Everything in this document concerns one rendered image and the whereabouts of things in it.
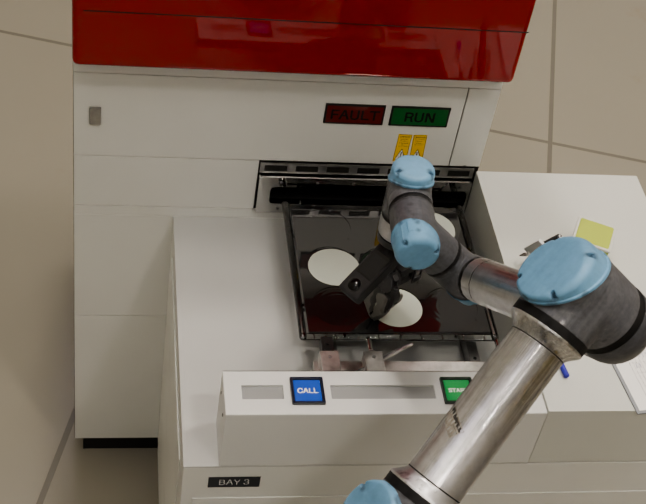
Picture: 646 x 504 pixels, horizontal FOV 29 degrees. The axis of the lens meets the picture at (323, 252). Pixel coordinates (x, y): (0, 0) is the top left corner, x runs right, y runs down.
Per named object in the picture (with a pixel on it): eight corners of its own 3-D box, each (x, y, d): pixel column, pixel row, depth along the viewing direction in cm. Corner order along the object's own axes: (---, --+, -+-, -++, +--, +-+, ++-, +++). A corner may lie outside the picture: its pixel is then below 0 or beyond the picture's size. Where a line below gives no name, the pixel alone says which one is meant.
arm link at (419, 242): (463, 268, 203) (455, 221, 211) (422, 230, 196) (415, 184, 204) (424, 290, 206) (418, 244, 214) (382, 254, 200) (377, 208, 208)
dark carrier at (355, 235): (289, 206, 252) (289, 204, 252) (454, 209, 258) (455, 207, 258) (308, 333, 228) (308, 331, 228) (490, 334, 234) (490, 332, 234)
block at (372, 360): (361, 360, 227) (363, 349, 225) (379, 360, 227) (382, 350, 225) (367, 395, 221) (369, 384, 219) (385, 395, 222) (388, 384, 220)
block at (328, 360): (317, 360, 225) (319, 349, 223) (336, 360, 226) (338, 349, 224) (322, 395, 220) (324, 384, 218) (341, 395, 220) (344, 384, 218)
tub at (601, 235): (569, 240, 245) (579, 214, 241) (607, 252, 244) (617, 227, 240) (562, 264, 240) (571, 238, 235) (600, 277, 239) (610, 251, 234)
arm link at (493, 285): (698, 334, 178) (482, 256, 218) (660, 294, 172) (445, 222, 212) (655, 401, 177) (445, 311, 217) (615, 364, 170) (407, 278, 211)
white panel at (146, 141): (73, 205, 255) (73, 42, 227) (461, 214, 269) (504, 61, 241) (73, 215, 253) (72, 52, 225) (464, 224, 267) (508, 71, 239)
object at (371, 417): (214, 422, 220) (221, 370, 210) (516, 420, 229) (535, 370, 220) (217, 466, 213) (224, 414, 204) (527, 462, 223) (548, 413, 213)
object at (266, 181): (254, 206, 258) (259, 171, 251) (461, 211, 265) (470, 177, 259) (255, 212, 256) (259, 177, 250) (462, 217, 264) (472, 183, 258)
